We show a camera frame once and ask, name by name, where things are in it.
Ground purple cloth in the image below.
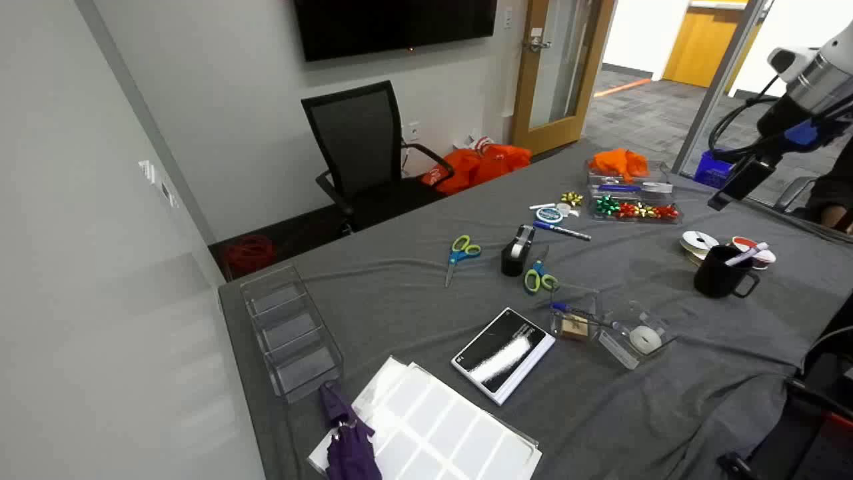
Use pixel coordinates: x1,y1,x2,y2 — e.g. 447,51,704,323
316,379,384,480

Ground dark sleeved person forearm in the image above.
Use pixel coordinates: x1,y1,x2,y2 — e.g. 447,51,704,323
803,141,853,234

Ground green blue handled scissors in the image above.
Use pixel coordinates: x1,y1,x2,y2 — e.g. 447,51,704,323
439,233,484,287
520,247,560,298

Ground black wall television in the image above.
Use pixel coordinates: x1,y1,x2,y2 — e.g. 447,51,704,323
291,0,501,65

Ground blue and white ribbon roll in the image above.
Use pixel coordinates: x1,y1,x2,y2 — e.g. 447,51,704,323
528,201,580,227

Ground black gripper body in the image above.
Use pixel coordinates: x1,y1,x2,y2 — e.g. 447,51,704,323
719,153,780,203

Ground red and white ribbon spool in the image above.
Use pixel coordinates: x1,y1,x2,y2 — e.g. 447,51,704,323
728,233,779,269

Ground clear box under orange cloth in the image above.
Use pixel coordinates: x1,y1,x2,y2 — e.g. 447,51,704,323
585,174,649,201

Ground wooden door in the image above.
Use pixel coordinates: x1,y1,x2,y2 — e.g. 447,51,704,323
509,0,617,158

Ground clear box with white roll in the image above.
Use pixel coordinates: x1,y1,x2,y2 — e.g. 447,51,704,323
595,305,677,373

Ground black mesh office chair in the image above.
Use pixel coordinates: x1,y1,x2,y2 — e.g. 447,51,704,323
298,77,457,234

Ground silver glass partition frame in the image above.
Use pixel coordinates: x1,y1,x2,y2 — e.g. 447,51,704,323
672,0,773,177

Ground orange bag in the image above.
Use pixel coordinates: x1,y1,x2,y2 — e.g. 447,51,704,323
421,141,536,197

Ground small box with brown item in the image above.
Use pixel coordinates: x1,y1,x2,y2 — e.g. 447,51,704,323
557,311,595,343

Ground black mug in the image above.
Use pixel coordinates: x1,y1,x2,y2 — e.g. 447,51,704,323
691,243,763,302

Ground bystander hand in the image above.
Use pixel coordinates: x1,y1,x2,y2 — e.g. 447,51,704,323
820,203,853,229

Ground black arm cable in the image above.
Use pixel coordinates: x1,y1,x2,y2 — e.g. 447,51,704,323
705,74,789,167

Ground long clear bow box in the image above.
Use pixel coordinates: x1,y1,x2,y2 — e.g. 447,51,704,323
589,195,685,227

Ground red cable coil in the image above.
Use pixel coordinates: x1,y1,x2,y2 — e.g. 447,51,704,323
222,234,282,281

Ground blue pen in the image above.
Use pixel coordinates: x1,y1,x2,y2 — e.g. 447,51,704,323
531,218,595,243

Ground blue bin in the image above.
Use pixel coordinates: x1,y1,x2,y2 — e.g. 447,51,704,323
692,147,739,190

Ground clear plastic tray organizer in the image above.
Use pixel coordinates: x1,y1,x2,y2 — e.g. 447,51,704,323
238,269,347,406

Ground grey tablecloth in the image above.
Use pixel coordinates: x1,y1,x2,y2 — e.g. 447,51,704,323
215,141,853,480

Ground crumpled orange cloth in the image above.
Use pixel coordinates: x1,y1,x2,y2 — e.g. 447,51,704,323
585,147,652,183

